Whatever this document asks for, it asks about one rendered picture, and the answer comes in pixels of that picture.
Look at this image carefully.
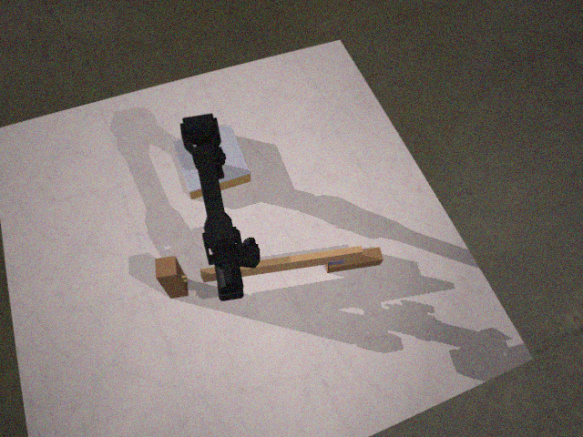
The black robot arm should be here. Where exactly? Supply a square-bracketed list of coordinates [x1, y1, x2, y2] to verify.
[180, 114, 260, 294]

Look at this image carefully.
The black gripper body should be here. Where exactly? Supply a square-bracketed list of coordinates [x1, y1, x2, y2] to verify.
[218, 289, 244, 301]

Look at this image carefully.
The long wooden rail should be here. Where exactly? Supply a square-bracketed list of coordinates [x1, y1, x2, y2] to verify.
[200, 246, 363, 283]

